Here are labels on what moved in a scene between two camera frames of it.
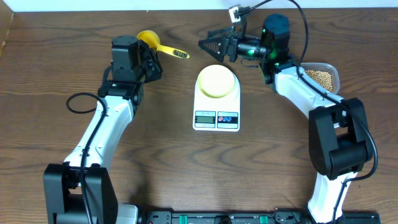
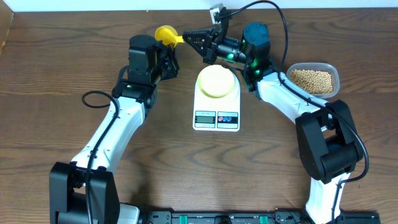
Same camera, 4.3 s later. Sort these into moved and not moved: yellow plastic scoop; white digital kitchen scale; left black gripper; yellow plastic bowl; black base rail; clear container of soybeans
Moved: left black gripper; yellow plastic scoop
Not moved: clear container of soybeans; white digital kitchen scale; yellow plastic bowl; black base rail
